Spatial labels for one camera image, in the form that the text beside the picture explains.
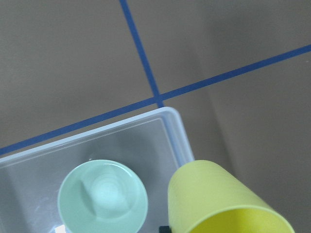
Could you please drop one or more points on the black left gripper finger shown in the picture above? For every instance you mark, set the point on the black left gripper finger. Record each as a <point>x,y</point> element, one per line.
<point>164,229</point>

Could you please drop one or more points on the yellow plastic cup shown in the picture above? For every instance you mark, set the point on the yellow plastic cup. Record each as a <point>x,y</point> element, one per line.
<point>205,198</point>

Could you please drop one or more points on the mint green bowl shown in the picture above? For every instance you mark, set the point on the mint green bowl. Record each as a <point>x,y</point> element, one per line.
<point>102,196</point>

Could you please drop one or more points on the clear plastic box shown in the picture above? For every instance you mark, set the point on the clear plastic box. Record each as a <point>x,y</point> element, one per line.
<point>154,145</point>

